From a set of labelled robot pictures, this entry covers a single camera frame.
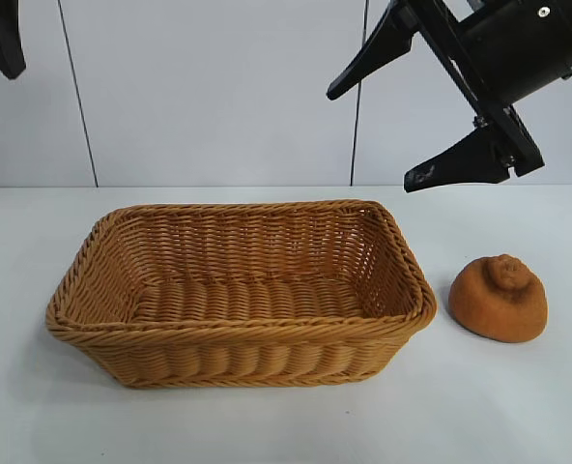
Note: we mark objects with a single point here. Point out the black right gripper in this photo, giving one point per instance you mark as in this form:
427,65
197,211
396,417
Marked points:
523,48

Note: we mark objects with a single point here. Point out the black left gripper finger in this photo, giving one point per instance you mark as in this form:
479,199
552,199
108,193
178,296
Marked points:
3,38

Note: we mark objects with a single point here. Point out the brown bread bun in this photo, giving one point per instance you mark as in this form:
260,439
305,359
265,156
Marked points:
489,309

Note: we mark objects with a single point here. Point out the woven wicker basket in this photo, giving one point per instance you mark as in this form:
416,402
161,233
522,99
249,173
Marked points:
247,348

